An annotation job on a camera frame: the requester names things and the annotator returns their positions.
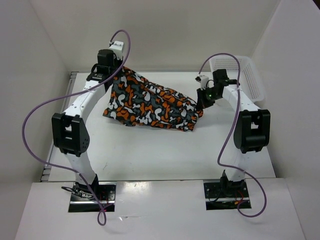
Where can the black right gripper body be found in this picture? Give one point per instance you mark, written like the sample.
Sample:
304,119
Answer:
208,96

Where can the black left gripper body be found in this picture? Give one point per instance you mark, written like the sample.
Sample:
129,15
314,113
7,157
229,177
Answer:
117,64

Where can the orange black camouflage shorts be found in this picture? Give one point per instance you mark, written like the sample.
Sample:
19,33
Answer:
136,101

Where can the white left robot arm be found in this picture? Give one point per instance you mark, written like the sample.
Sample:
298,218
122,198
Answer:
70,134

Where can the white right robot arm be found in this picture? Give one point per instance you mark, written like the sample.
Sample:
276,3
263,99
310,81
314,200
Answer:
251,132

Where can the white perforated plastic basket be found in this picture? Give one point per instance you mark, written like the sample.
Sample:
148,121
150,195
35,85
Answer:
250,80

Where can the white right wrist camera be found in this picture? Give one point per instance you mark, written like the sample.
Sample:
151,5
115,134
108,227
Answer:
203,80

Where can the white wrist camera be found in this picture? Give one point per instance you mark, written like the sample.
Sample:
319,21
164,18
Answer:
118,48
203,80

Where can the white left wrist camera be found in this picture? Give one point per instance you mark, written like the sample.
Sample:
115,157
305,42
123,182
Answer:
118,48

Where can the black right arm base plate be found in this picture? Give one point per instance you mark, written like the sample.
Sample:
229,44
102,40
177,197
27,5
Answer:
226,195

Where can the aluminium table edge rail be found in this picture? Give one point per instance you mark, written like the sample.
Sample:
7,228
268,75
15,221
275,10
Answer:
47,168

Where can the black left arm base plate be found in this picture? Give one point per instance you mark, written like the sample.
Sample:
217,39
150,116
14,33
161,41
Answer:
82,201

